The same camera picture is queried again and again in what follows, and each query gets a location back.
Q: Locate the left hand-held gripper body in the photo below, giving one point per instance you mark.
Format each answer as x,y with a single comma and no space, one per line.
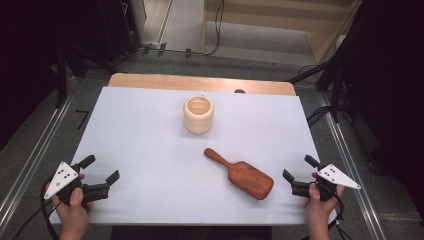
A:
61,178

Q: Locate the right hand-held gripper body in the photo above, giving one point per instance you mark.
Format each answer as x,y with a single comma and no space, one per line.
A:
336,176

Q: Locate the brown wooden scoop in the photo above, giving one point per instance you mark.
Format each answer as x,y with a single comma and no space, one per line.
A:
248,180

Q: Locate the cream ribbed cup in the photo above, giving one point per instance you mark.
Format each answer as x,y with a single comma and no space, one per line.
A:
198,120

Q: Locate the person's right hand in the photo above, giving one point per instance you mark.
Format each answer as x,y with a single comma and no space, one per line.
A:
318,211

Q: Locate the person's left hand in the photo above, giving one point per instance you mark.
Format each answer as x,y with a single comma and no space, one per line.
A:
73,216

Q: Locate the white table board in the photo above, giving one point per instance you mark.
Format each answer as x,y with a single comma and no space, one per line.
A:
160,160

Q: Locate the black stand legs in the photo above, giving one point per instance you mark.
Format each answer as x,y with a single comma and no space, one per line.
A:
335,90
61,76

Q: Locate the white power strip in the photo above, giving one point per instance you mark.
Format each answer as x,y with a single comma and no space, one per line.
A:
150,43

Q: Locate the black cabinet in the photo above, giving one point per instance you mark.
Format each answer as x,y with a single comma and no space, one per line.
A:
118,30

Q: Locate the light wooden platform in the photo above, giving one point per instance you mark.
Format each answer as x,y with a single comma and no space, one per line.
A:
300,20

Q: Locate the metal floor rail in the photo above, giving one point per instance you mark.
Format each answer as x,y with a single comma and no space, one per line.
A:
31,163
353,170

